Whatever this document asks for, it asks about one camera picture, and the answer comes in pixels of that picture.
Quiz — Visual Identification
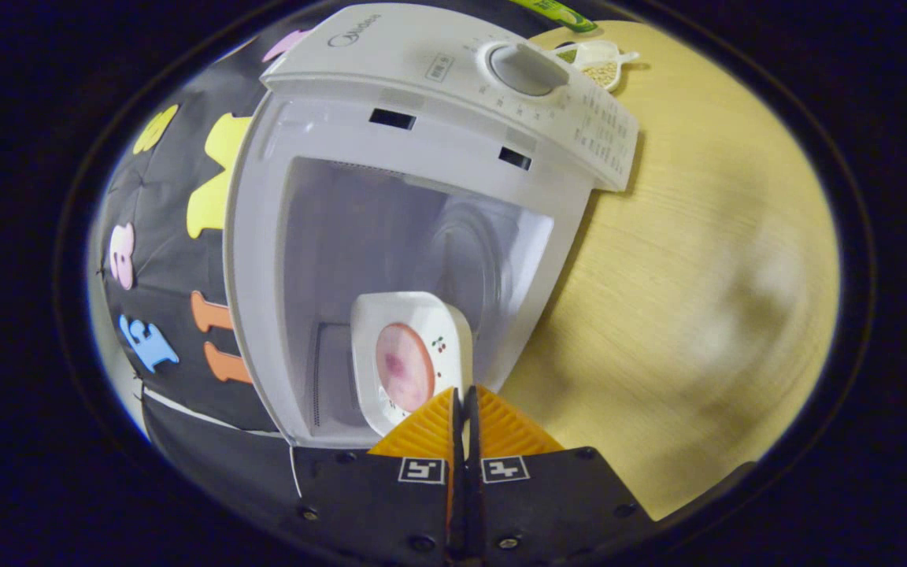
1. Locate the green tea bottle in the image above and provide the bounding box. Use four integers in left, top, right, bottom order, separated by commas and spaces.
510, 0, 600, 34

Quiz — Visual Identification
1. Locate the white divided dish of grains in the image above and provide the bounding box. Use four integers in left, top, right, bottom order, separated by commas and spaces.
554, 39, 639, 93

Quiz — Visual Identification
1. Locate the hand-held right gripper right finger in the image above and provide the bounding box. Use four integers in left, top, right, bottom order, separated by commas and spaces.
465, 384, 655, 564

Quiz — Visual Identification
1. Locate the white microwave oven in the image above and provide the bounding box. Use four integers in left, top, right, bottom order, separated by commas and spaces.
223, 2, 641, 450

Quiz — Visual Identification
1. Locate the white plate with pink food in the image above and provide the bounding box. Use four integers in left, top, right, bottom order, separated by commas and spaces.
350, 291, 474, 438

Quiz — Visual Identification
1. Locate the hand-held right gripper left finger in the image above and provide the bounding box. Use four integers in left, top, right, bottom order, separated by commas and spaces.
292, 386, 462, 564

